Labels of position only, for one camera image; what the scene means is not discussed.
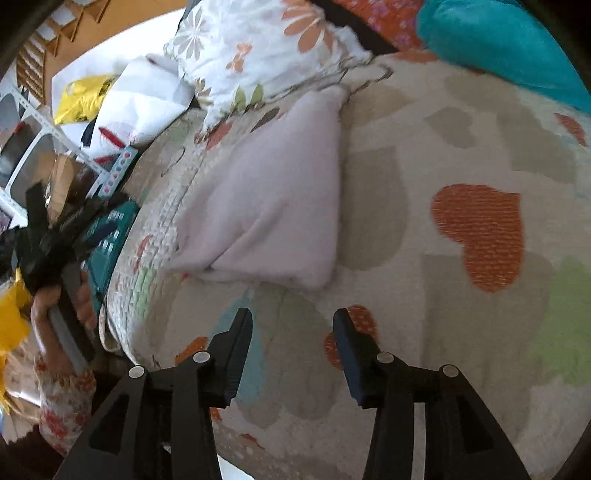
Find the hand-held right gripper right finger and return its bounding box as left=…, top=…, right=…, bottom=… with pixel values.
left=332, top=308, right=532, bottom=480

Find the white floral pillow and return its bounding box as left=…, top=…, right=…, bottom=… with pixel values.
left=164, top=0, right=376, bottom=136

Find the orange floral sheet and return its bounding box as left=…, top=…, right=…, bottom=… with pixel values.
left=330, top=0, right=428, bottom=54

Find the dotted pattern box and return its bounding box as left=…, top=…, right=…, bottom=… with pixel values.
left=98, top=145, right=140, bottom=197

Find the quilted heart patch blanket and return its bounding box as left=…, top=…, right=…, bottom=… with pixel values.
left=99, top=48, right=591, bottom=480

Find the yellow cloth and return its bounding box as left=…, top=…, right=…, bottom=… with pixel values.
left=0, top=270, right=34, bottom=412

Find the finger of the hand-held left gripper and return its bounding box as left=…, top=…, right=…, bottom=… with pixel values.
left=68, top=191, right=133, bottom=248

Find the person's left hand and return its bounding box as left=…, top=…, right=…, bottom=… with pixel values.
left=31, top=270, right=98, bottom=359

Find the teal box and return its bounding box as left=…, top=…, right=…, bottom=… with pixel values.
left=81, top=198, right=142, bottom=315

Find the brown cardboard box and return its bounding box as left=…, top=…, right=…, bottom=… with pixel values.
left=46, top=154, right=79, bottom=208

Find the yellow plastic bag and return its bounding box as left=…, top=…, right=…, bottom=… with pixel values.
left=54, top=76, right=116, bottom=127

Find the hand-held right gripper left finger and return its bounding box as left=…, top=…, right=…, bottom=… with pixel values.
left=53, top=308, right=254, bottom=480

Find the person's left forearm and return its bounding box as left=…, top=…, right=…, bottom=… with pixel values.
left=34, top=342, right=99, bottom=459

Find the white metal rack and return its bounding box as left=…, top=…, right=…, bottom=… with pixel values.
left=0, top=87, right=117, bottom=223

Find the wooden staircase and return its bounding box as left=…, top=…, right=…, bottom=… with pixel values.
left=16, top=0, right=112, bottom=94

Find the white plastic bag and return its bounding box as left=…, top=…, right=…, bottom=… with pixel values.
left=87, top=54, right=197, bottom=160

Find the white striped towel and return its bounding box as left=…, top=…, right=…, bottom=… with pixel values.
left=168, top=85, right=350, bottom=292

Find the teal cloth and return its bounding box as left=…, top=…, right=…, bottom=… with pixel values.
left=416, top=0, right=591, bottom=114

